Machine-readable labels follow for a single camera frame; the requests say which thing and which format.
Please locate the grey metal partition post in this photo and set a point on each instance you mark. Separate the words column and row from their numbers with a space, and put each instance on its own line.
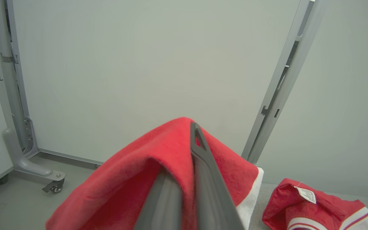
column 6, row 80
column 283, row 80

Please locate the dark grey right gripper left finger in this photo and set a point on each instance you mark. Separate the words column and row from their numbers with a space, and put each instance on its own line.
column 164, row 204

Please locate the red garment with striped trim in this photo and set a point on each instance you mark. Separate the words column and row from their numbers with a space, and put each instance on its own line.
column 302, row 214

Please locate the grey partition bottom rail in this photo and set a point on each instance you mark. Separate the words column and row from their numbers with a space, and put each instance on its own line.
column 69, row 157

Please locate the grey partition foot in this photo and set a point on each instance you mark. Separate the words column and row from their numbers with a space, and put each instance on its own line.
column 30, row 167

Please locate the red garment with white hem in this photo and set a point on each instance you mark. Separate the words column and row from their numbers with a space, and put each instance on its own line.
column 123, row 185

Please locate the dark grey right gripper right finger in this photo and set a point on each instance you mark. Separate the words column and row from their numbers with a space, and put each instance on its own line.
column 212, row 195

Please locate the small metal caster wheel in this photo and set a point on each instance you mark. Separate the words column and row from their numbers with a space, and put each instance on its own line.
column 55, row 187

